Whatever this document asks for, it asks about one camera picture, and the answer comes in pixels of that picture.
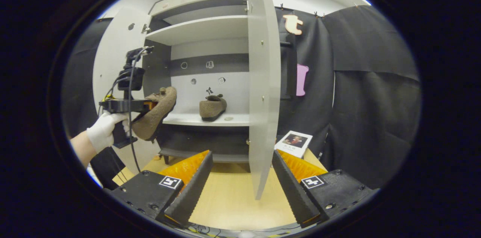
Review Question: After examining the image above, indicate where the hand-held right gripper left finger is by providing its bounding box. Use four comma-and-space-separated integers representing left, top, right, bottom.
107, 150, 214, 228

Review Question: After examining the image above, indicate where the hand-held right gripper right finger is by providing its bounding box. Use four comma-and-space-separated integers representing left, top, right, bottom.
271, 149, 380, 228

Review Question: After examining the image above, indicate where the brown suede shoe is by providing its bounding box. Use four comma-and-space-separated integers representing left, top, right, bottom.
132, 87, 177, 142
199, 94, 227, 122

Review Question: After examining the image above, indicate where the light grey cabinet door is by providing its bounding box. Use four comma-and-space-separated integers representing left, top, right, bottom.
93, 7, 166, 174
246, 0, 281, 200

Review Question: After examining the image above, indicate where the grey shoe cabinet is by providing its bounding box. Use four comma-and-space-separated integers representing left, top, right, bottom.
93, 0, 281, 200

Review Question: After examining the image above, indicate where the white cabinet shelf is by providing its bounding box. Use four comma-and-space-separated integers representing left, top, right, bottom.
146, 15, 249, 46
163, 112, 250, 127

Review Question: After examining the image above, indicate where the small stack of books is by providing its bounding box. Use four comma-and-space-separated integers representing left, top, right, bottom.
274, 130, 313, 159

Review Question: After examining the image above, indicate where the black backdrop cloth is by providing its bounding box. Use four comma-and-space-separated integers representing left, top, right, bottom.
62, 5, 421, 190

